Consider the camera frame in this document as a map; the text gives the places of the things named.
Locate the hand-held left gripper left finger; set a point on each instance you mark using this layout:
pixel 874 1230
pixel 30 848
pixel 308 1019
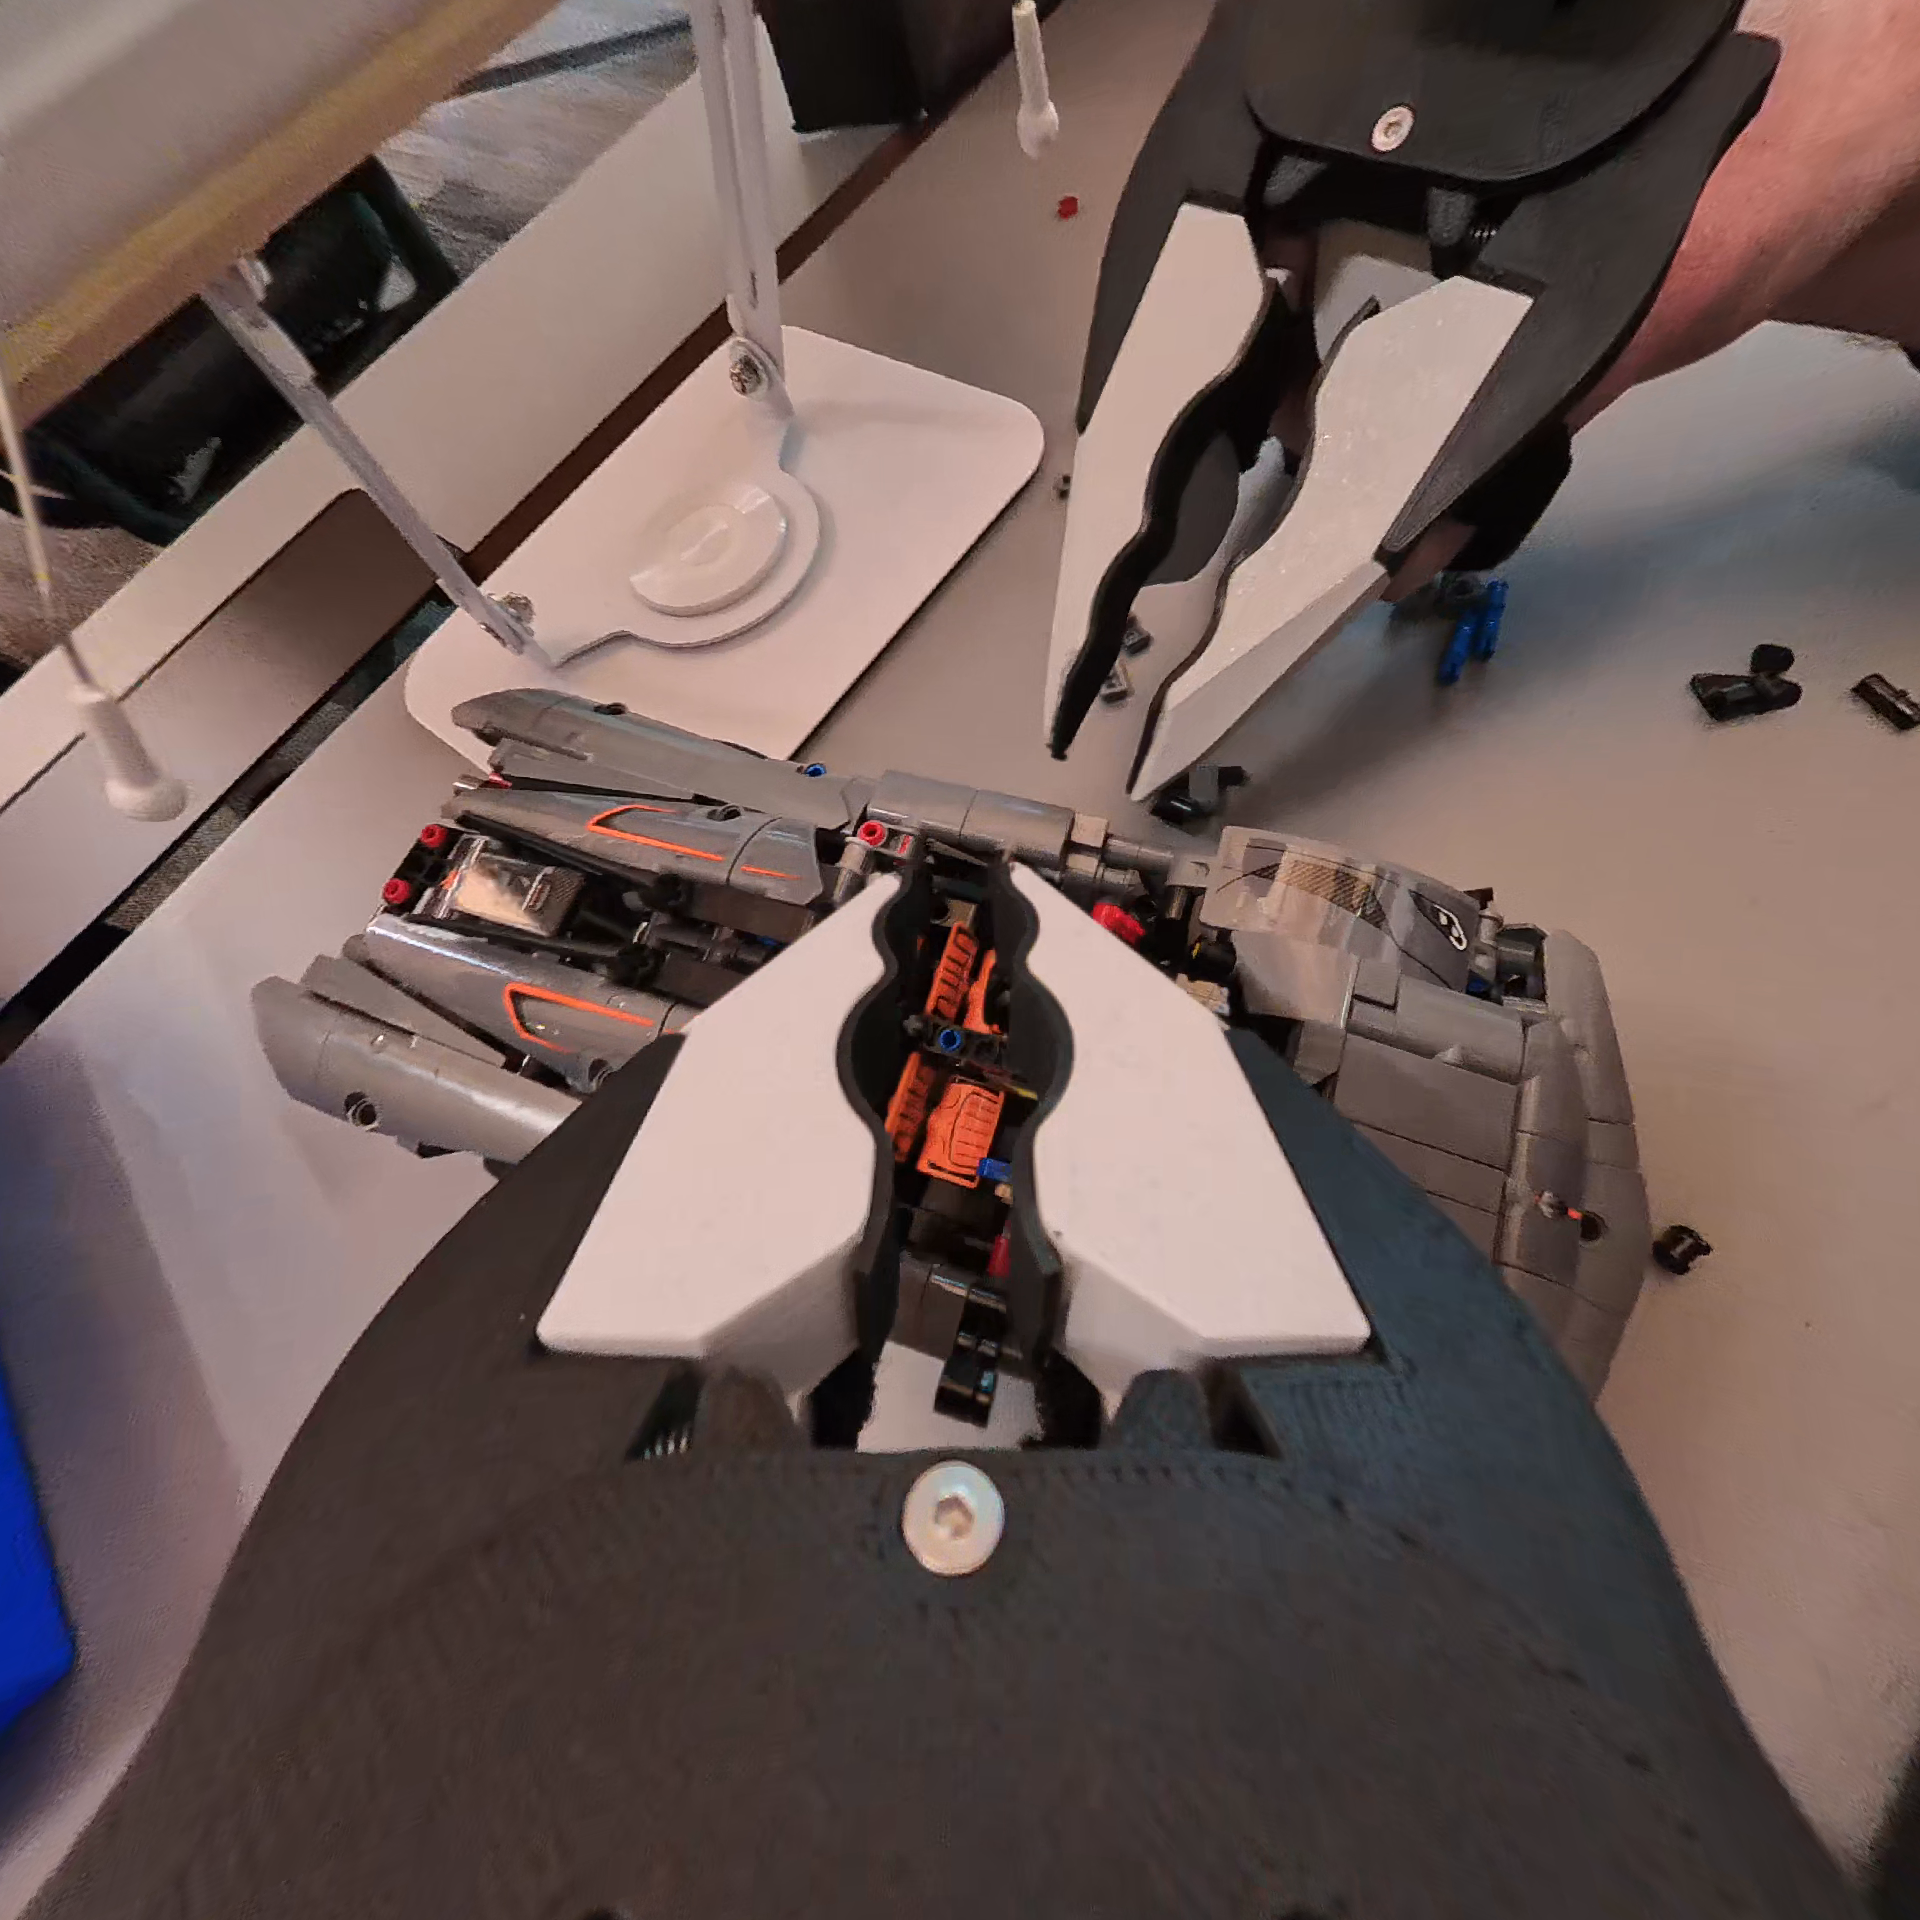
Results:
pixel 720 1185

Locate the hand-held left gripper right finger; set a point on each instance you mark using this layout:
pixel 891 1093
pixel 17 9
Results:
pixel 1187 1185

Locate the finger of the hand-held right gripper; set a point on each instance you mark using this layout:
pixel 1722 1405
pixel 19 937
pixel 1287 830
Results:
pixel 1119 494
pixel 1350 494

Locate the dark grey lego connector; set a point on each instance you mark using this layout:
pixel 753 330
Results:
pixel 1200 794

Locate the grey orange lego car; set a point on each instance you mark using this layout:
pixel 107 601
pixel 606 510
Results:
pixel 662 839

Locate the dark grey lego piece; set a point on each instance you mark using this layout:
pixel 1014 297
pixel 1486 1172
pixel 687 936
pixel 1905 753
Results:
pixel 1451 591

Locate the blue lego axle connector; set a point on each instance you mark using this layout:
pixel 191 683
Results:
pixel 1477 620

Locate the small grey lego piece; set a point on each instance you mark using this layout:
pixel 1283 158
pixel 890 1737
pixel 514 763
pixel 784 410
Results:
pixel 1121 683

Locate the black round lego bush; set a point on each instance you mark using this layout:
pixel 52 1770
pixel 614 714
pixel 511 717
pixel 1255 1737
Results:
pixel 1680 1248

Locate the short black lego connector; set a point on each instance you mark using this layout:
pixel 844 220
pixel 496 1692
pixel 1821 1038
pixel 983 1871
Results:
pixel 1885 701

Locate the person's right hand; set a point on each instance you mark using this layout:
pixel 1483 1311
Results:
pixel 1771 195

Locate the white book stand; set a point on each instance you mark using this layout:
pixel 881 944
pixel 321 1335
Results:
pixel 900 494

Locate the blue storage bin white tag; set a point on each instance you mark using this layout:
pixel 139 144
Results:
pixel 24 1574

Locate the black office chair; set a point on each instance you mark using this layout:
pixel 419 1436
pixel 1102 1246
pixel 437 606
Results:
pixel 255 405

